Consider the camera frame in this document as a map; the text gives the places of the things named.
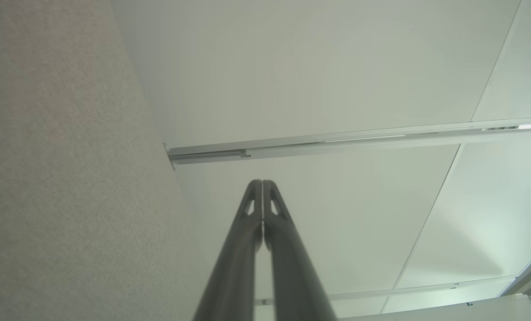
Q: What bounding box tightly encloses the long white ceiling light rail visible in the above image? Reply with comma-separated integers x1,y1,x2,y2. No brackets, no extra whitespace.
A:
163,117,531,171

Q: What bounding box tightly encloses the white cabinet top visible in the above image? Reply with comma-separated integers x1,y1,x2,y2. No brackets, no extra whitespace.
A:
337,293,531,321

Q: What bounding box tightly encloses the grey fabric sofa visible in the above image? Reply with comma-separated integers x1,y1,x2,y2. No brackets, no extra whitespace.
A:
0,0,212,321

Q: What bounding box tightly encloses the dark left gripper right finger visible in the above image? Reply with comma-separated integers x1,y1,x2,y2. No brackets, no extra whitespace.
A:
263,180,337,321

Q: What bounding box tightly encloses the thin white ceiling rail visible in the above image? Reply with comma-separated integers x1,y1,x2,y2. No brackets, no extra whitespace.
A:
254,276,515,306

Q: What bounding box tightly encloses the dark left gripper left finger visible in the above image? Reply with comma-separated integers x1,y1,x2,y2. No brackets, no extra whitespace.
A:
193,180,264,321

